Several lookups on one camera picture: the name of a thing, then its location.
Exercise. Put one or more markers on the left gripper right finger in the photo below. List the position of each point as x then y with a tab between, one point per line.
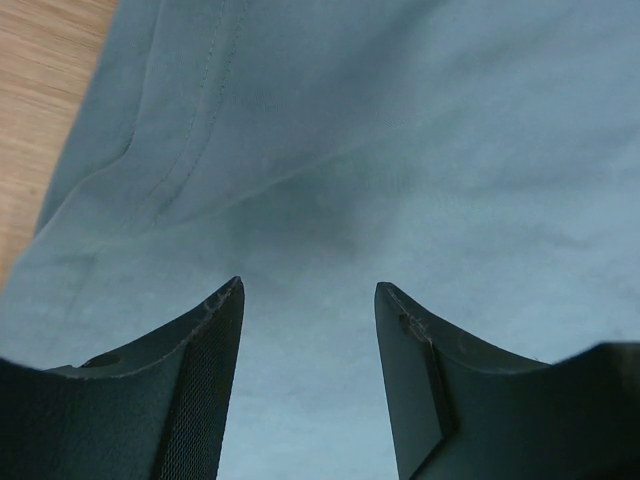
461	408

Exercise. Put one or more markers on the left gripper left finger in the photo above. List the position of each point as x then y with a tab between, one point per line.
155	408

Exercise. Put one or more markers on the blue-grey t shirt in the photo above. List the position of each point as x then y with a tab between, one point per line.
481	155

